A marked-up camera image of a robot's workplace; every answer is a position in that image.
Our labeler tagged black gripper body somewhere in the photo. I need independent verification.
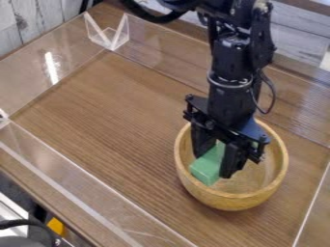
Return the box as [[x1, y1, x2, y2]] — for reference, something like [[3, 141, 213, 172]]
[[184, 71, 272, 163]]

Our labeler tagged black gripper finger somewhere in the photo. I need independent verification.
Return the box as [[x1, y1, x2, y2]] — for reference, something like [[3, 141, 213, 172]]
[[192, 123, 217, 158], [220, 143, 248, 178]]

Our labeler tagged green rectangular block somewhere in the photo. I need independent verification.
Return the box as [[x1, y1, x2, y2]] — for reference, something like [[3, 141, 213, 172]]
[[190, 142, 225, 186]]

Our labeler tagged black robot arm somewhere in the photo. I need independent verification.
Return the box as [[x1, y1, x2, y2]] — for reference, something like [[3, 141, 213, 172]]
[[119, 0, 276, 178]]

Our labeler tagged brown wooden bowl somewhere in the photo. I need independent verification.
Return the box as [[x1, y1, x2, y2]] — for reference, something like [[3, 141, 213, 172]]
[[174, 120, 289, 211]]

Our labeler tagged yellow label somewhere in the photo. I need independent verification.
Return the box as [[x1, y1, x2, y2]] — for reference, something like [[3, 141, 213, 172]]
[[47, 217, 66, 236]]

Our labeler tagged clear acrylic enclosure wall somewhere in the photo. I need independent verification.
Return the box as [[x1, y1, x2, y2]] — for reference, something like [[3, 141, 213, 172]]
[[0, 7, 330, 247]]

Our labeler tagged clear acrylic corner bracket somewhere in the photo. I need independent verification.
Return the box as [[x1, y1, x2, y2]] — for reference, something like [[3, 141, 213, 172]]
[[85, 13, 130, 51]]

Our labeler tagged black cable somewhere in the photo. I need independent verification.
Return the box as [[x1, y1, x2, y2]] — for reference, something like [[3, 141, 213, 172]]
[[0, 219, 62, 247]]

